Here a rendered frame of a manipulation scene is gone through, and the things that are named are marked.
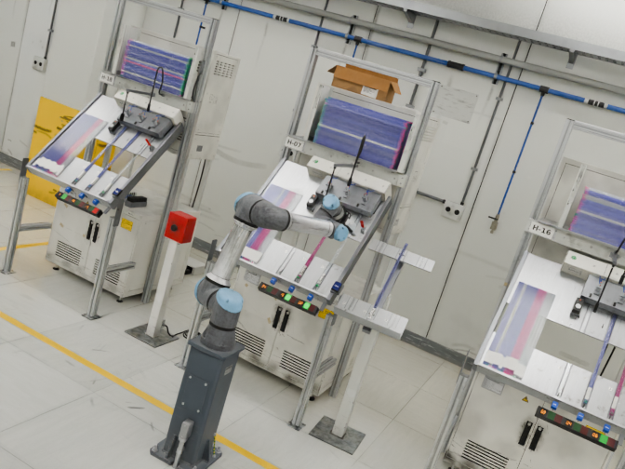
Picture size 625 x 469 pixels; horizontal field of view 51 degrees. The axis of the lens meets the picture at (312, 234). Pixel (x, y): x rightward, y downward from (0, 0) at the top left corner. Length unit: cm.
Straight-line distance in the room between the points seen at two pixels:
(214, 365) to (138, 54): 234
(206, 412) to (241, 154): 324
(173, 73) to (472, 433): 272
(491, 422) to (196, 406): 150
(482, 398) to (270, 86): 324
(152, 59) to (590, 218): 275
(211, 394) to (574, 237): 189
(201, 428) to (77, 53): 404
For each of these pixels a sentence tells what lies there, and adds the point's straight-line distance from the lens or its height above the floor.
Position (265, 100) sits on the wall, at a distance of 563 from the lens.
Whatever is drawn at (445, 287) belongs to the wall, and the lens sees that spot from 512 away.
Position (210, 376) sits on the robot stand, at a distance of 282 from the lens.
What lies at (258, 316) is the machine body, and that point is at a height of 34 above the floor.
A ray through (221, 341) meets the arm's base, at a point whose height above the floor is 59.
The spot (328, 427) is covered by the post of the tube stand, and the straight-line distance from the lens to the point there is 364.
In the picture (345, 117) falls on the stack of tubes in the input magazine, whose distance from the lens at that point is 368.
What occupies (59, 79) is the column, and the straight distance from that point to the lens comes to 631.
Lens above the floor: 171
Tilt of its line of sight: 13 degrees down
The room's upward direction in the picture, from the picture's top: 17 degrees clockwise
